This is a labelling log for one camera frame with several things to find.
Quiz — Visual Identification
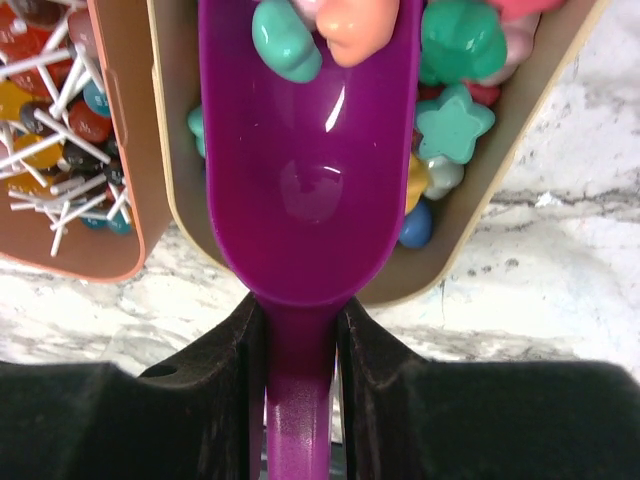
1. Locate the beige tray of star candies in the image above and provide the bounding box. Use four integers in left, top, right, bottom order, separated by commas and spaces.
148, 1, 605, 306

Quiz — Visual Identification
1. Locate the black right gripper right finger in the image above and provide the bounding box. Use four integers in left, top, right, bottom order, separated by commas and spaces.
337, 300, 639, 479

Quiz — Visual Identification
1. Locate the purple plastic scoop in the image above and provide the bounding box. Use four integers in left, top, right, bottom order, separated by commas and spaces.
198, 1, 423, 479

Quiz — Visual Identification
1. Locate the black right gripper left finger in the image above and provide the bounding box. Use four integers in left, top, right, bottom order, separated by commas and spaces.
1, 296, 265, 479

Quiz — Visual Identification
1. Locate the pink tray of lollipops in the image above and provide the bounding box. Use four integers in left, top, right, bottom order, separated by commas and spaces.
1, 1, 170, 282

